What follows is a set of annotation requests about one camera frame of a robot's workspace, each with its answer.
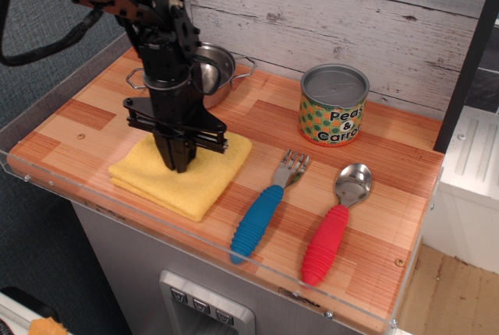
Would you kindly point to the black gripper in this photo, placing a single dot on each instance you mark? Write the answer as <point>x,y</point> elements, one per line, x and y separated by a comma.
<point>175,110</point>

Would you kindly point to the yellow cloth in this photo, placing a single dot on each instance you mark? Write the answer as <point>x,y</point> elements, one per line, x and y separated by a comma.
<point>191,193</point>

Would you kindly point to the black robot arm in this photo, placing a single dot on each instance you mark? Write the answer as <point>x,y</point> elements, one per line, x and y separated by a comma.
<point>151,21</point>

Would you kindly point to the small steel pot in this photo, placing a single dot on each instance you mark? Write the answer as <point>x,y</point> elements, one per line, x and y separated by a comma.
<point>211,68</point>

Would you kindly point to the grey toy fridge cabinet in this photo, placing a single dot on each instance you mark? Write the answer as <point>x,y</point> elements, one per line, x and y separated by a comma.
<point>132,259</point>

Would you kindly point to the silver dispenser button panel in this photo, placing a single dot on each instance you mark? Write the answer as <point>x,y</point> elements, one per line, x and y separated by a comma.
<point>194,309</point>

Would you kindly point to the peas and carrots can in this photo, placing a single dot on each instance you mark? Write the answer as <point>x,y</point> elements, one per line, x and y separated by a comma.
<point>332,104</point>

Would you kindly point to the orange object bottom corner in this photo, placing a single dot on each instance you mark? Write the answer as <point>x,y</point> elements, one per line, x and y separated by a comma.
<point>46,326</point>

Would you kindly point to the white toy sink unit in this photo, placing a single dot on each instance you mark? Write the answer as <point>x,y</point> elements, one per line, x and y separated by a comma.
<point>462,220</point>

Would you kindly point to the blue handled fork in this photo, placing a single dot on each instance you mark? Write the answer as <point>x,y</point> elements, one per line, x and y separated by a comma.
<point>254,224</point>

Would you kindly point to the clear acrylic guard rail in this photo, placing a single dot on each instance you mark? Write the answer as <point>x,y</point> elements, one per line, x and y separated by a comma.
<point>407,65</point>

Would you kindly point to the red handled spoon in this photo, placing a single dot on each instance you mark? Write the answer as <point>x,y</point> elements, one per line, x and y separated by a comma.
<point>352,186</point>

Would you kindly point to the black vertical post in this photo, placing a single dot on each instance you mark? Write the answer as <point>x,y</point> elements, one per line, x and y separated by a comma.
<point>470,65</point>

